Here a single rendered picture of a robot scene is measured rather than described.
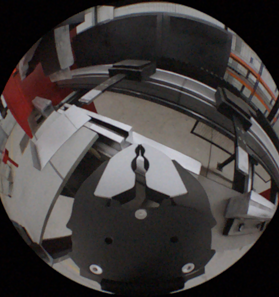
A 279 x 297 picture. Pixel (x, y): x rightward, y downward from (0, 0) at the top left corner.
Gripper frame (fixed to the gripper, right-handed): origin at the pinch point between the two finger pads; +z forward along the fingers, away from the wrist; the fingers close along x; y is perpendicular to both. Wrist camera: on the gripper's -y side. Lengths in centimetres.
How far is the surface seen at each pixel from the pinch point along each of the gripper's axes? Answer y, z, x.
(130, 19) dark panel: -56, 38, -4
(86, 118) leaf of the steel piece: -2.7, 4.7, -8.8
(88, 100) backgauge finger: -5.6, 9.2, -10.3
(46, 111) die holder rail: -5.9, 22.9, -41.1
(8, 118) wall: -89, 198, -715
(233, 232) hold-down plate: 19.6, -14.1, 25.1
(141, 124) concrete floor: 39, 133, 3
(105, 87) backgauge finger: -8.1, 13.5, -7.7
